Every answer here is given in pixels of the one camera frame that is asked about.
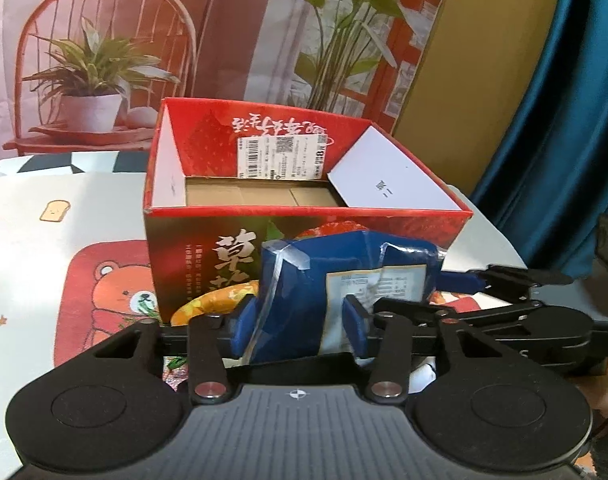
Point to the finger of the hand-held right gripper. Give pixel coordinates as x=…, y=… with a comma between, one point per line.
x=484, y=312
x=514, y=275

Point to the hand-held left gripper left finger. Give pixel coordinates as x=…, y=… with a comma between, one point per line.
x=245, y=327

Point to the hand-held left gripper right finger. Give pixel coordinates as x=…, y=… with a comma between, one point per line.
x=356, y=330

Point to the blue plastic package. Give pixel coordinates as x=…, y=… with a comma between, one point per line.
x=304, y=285

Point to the red cardboard box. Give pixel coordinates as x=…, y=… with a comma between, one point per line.
x=193, y=240

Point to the teal curtain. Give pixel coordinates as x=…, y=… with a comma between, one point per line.
x=559, y=110

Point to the bear printed mat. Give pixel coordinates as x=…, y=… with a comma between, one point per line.
x=33, y=260

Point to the black white patterned cloth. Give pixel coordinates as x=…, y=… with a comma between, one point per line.
x=58, y=162

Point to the printed wall tapestry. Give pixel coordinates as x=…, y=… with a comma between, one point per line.
x=233, y=35

